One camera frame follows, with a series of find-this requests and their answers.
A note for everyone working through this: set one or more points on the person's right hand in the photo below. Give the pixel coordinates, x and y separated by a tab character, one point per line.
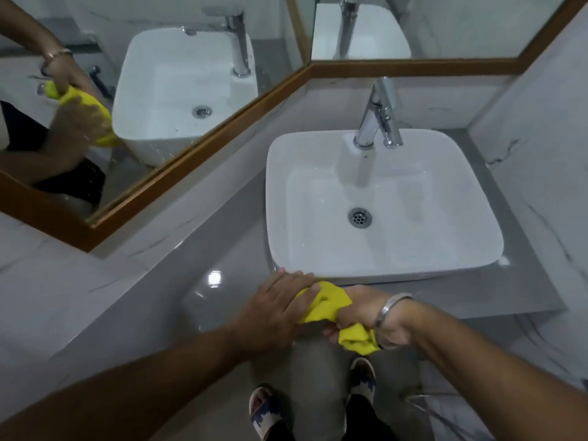
390	316

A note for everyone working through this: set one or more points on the person's left hand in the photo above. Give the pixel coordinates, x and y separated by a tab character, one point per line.
268	312

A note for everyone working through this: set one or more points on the person's left middle finger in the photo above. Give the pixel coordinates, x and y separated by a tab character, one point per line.
304	287

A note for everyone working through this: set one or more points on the person's left little finger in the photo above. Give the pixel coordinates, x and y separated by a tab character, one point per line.
277	279

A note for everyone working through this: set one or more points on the person's right fingers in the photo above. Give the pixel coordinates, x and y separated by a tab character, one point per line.
345	316

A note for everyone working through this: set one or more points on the yellow cleaning cloth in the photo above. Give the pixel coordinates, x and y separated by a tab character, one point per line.
322	302

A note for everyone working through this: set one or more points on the person's left forearm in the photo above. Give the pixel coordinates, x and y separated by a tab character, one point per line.
128	390

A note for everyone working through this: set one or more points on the person's right forearm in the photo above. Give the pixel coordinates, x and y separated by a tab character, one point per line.
487	376

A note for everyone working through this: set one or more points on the person's right patterned sandal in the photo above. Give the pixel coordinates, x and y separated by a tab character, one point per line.
362	376

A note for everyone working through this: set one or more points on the person's patterned sandal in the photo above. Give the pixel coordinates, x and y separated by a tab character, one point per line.
262	411
362	376

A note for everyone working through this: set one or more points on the metal sink drain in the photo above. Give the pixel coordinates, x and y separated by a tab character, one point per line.
359	218

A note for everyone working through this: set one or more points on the person's black trousers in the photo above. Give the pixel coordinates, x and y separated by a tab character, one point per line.
367	420

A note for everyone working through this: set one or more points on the person's left patterned sandal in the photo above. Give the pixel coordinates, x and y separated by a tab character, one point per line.
262	411

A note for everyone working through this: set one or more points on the white ceramic sink basin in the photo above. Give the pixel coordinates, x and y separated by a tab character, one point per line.
413	202

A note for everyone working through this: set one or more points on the chrome sink faucet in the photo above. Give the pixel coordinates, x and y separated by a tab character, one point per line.
374	119

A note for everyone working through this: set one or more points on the large wooden framed mirror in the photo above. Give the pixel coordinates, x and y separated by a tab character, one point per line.
151	87

